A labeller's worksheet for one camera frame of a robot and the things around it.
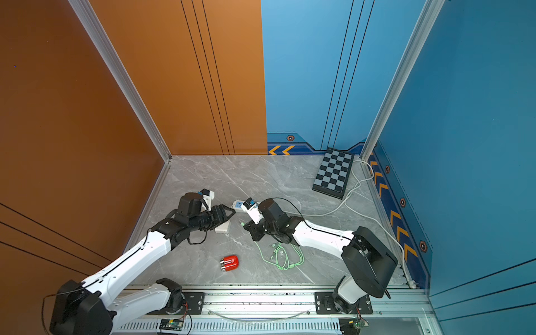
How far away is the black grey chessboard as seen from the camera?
3.42 feet

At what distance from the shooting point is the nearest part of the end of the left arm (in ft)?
2.04

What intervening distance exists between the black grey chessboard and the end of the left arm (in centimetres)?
52

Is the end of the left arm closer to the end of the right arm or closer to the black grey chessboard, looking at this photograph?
the end of the right arm
